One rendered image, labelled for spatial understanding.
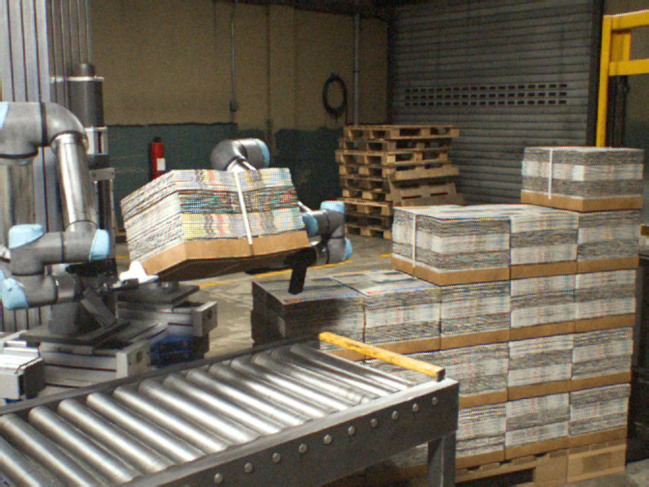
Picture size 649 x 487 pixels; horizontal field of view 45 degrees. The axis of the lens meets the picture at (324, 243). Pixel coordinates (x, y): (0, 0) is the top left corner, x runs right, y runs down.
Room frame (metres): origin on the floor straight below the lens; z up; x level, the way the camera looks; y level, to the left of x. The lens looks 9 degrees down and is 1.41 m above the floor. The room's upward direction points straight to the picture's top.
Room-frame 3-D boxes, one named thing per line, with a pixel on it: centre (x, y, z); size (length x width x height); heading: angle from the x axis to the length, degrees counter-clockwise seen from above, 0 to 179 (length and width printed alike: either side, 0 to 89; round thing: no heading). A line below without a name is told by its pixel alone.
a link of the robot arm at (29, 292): (1.78, 0.69, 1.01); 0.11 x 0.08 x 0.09; 131
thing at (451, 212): (2.89, -0.46, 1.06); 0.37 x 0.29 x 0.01; 21
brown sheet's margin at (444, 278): (2.88, -0.46, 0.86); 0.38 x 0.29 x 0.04; 21
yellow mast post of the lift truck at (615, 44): (3.57, -1.29, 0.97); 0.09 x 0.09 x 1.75; 22
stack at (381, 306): (2.83, -0.34, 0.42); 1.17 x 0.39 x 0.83; 112
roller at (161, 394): (1.61, 0.27, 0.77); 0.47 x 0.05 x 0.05; 41
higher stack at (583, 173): (3.10, -1.01, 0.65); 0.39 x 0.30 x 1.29; 22
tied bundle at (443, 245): (2.88, -0.46, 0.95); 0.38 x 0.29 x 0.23; 21
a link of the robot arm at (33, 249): (1.79, 0.67, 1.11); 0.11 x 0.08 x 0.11; 113
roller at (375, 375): (1.91, -0.07, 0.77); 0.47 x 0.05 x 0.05; 41
